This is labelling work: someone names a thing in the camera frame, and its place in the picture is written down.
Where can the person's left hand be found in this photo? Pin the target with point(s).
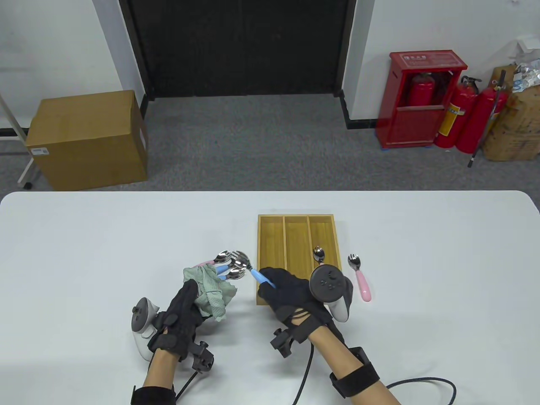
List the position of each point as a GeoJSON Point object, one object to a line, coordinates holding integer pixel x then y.
{"type": "Point", "coordinates": [177, 320]}

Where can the person's right hand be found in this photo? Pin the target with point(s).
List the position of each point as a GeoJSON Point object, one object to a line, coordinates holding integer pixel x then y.
{"type": "Point", "coordinates": [287, 291]}

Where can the green fish scale cleaning cloth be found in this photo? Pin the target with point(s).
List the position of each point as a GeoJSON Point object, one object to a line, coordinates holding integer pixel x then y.
{"type": "Point", "coordinates": [211, 291]}

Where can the pink spoon group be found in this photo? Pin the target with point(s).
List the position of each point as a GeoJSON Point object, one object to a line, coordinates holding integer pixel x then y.
{"type": "Point", "coordinates": [318, 253]}

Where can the person's right forearm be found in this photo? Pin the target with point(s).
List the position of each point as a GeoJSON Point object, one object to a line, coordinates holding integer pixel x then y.
{"type": "Point", "coordinates": [337, 358]}

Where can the person's left forearm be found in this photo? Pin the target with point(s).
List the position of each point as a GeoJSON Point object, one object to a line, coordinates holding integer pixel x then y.
{"type": "Point", "coordinates": [158, 375]}

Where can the black grey left hand controller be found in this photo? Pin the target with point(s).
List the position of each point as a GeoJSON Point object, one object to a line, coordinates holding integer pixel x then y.
{"type": "Point", "coordinates": [145, 316]}

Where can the black grey hand controller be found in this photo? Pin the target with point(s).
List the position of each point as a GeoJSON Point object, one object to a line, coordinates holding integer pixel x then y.
{"type": "Point", "coordinates": [325, 282]}
{"type": "Point", "coordinates": [145, 316]}

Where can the black grey right hand controller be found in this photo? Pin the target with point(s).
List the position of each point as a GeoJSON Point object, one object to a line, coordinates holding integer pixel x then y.
{"type": "Point", "coordinates": [325, 282]}

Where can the wooden cutlery tray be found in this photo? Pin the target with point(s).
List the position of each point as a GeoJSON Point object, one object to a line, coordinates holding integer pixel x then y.
{"type": "Point", "coordinates": [295, 244]}

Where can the black left armband pack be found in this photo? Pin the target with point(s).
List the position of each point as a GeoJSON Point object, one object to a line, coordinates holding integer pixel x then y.
{"type": "Point", "coordinates": [154, 396]}

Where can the black armband pack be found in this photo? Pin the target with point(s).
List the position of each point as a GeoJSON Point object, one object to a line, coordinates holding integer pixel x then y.
{"type": "Point", "coordinates": [358, 379]}
{"type": "Point", "coordinates": [154, 396]}

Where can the black right armband pack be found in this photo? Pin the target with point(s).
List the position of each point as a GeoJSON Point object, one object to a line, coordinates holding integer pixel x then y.
{"type": "Point", "coordinates": [358, 379]}

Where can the red fire extinguisher cabinet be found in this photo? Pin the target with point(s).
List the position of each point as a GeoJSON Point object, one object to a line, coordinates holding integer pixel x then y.
{"type": "Point", "coordinates": [405, 126]}

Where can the brown cardboard box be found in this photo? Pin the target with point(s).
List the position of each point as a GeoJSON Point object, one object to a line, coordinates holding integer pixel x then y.
{"type": "Point", "coordinates": [84, 139]}

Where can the white rolling whiteboard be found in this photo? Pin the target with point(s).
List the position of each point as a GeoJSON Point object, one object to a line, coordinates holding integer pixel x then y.
{"type": "Point", "coordinates": [25, 168]}

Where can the black double door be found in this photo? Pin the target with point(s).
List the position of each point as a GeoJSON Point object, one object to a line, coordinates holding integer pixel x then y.
{"type": "Point", "coordinates": [240, 46]}

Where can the yellow label red fire extinguisher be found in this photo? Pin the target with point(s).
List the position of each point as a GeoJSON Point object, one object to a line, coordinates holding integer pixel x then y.
{"type": "Point", "coordinates": [462, 105]}

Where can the worn printed cardboard box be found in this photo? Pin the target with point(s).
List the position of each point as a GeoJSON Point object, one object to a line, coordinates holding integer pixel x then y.
{"type": "Point", "coordinates": [519, 130]}

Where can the crumpled silver foil bag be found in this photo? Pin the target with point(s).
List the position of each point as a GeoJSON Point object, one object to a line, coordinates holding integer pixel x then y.
{"type": "Point", "coordinates": [527, 76]}

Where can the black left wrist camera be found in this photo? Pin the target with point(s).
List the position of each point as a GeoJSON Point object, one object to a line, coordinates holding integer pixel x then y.
{"type": "Point", "coordinates": [200, 358]}

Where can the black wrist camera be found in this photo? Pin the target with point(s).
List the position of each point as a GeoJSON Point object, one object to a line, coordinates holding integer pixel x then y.
{"type": "Point", "coordinates": [200, 358]}
{"type": "Point", "coordinates": [282, 341]}

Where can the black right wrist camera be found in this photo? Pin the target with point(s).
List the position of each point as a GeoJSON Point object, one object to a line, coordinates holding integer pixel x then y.
{"type": "Point", "coordinates": [282, 341]}

